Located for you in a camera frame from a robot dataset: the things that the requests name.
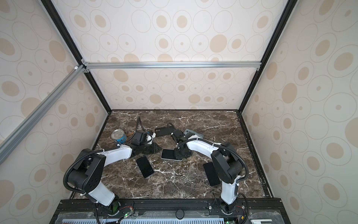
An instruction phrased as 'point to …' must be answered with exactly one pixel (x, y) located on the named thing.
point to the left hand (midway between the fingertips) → (164, 147)
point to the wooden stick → (129, 134)
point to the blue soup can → (119, 136)
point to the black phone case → (163, 130)
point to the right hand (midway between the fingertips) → (180, 156)
